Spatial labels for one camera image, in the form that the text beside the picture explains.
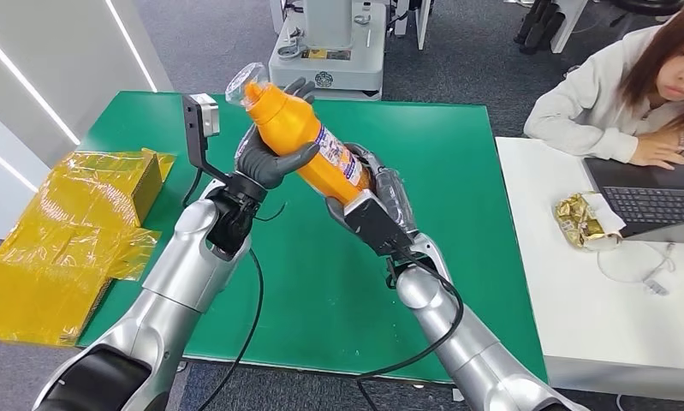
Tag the person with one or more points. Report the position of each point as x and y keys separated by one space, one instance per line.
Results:
x=591 y=108

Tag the white wall light strip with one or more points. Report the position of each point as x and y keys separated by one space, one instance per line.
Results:
x=130 y=45
x=7 y=165
x=29 y=85

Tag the white robot base with column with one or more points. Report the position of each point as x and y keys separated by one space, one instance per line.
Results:
x=347 y=68

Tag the gold foil snack wrapper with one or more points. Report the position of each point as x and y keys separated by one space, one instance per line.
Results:
x=580 y=221

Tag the dark laptop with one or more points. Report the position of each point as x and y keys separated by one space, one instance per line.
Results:
x=648 y=204

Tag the person's hand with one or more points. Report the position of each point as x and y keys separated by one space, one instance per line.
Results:
x=656 y=150

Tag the white panel leg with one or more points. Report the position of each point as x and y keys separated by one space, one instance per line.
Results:
x=422 y=22

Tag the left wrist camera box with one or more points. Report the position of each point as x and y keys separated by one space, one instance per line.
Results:
x=197 y=122

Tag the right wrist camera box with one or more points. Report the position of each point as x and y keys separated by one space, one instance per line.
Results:
x=375 y=227

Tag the orange plastic bottle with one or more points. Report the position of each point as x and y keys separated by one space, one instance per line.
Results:
x=296 y=130

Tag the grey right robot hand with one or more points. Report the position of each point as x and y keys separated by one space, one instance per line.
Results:
x=395 y=195

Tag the white cabinet desk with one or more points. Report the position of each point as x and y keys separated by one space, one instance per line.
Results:
x=565 y=22

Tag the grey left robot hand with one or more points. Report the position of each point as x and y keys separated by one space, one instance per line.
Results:
x=268 y=167

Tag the black office chair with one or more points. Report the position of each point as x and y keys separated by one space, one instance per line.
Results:
x=645 y=5

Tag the white side desk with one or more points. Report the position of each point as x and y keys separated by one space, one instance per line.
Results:
x=574 y=317

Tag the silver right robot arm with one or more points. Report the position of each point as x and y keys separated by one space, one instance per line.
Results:
x=466 y=352

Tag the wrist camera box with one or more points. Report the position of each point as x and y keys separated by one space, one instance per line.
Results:
x=197 y=122
x=375 y=227

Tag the yellow film wrapped cardboard box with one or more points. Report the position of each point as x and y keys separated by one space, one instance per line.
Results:
x=63 y=238

